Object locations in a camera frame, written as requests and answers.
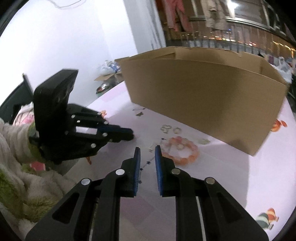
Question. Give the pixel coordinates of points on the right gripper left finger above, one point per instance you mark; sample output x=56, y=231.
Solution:
x=91, y=209

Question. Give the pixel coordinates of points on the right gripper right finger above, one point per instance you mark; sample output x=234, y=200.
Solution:
x=204, y=209

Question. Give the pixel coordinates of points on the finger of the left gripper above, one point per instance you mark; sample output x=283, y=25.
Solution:
x=99, y=136
x=80, y=115

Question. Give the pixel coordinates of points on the silver hair clip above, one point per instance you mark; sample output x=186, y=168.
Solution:
x=204, y=141

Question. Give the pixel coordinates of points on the green lidded pot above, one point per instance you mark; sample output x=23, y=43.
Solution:
x=103, y=88

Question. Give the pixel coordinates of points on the small open cardboard box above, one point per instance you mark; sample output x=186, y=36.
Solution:
x=113, y=79

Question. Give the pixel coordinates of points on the large brown cardboard box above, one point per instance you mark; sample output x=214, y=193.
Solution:
x=233, y=97

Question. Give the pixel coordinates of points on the pink hanging clothes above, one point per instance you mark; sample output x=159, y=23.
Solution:
x=175, y=9

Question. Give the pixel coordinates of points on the balcony metal railing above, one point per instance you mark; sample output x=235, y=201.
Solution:
x=239, y=37

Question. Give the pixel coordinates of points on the beige hanging jacket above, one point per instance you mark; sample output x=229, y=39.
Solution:
x=215, y=17

